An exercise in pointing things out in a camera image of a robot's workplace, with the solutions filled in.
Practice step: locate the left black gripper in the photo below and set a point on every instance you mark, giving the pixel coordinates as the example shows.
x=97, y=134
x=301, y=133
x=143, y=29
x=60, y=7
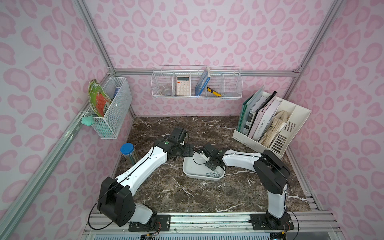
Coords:
x=184, y=150

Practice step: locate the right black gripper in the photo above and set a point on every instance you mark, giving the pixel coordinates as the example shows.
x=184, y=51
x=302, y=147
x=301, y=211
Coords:
x=211, y=163

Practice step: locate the white plastic storage tray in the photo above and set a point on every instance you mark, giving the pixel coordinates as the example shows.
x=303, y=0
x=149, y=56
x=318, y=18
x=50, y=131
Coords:
x=194, y=167

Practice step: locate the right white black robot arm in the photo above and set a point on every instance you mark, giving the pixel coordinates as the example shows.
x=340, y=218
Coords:
x=272, y=172

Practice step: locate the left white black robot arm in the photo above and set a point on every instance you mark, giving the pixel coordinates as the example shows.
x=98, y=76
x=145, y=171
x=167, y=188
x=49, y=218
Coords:
x=116, y=198

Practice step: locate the pile of silver screws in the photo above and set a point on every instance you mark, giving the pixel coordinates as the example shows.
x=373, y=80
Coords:
x=214, y=174

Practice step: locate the blue lid clear jar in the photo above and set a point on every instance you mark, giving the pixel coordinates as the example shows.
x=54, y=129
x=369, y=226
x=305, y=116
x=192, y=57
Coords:
x=129, y=152

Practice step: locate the clear tape roll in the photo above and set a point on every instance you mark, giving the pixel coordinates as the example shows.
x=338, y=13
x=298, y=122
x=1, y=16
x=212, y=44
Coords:
x=167, y=91

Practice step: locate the green folder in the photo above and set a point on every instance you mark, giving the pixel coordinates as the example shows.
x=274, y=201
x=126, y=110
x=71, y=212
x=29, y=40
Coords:
x=247, y=106

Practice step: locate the white pink calculator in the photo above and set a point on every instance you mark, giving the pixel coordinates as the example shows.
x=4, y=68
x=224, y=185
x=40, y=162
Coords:
x=183, y=87

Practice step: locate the yellow utility knife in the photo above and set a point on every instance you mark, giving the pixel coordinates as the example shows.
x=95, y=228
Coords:
x=212, y=93

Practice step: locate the pink white book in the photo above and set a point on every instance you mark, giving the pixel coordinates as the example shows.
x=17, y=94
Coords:
x=263, y=118

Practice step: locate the white file organizer rack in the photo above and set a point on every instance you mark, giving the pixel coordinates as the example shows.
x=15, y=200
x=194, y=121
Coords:
x=297, y=117

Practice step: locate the beige paper bundle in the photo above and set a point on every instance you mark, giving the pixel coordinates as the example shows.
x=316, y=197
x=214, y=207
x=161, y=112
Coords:
x=277, y=124

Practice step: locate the white mesh side basket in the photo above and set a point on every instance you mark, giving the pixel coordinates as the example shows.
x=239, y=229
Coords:
x=108, y=127

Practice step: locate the blue book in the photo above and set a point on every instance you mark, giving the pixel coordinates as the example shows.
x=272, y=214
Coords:
x=203, y=82

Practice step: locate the green red snack bag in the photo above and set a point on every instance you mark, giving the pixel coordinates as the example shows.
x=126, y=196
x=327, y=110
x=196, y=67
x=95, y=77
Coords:
x=98, y=99

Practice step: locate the white wire wall basket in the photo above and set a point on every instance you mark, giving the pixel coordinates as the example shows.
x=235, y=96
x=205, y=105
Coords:
x=227, y=81

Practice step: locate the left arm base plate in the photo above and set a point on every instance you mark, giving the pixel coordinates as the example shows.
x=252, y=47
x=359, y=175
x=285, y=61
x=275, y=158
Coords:
x=156, y=223

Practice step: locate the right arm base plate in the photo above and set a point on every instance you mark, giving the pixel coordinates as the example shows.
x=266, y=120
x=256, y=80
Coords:
x=267, y=222

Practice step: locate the mint green wall hook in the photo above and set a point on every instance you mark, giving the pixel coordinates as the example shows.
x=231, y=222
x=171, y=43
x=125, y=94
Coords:
x=87, y=121

